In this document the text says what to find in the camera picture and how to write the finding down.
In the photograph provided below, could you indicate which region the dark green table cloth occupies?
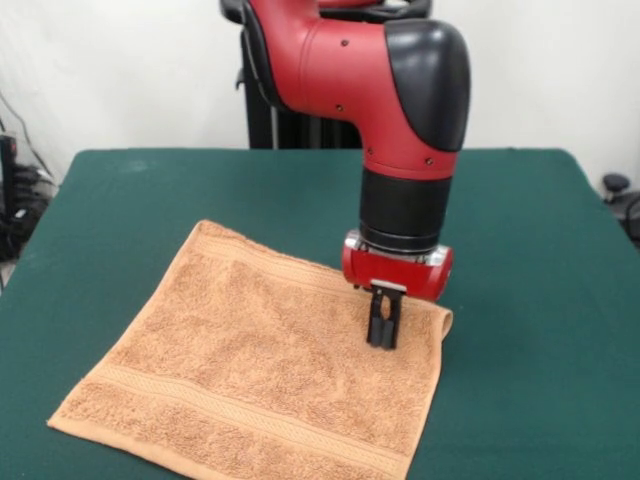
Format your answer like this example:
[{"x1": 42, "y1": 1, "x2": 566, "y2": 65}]
[{"x1": 0, "y1": 147, "x2": 640, "y2": 480}]

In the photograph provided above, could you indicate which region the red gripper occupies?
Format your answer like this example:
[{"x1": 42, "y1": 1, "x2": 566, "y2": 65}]
[{"x1": 341, "y1": 230, "x2": 455, "y2": 350}]

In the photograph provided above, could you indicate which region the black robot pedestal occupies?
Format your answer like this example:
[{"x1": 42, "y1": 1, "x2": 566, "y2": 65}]
[{"x1": 219, "y1": 0, "x2": 434, "y2": 150}]

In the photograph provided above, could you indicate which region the tan terry cloth towel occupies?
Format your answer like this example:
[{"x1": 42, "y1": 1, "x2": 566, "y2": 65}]
[{"x1": 46, "y1": 218, "x2": 455, "y2": 480}]

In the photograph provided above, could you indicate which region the black electronics box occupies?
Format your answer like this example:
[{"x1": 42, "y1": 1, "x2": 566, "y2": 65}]
[{"x1": 0, "y1": 132, "x2": 20, "y2": 262}]

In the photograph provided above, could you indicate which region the grey wall cable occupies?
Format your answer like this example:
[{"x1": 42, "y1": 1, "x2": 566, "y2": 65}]
[{"x1": 0, "y1": 92, "x2": 56, "y2": 181}]

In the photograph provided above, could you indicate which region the black cable bundle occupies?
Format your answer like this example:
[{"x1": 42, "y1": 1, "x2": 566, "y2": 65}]
[{"x1": 13, "y1": 164, "x2": 60, "y2": 211}]

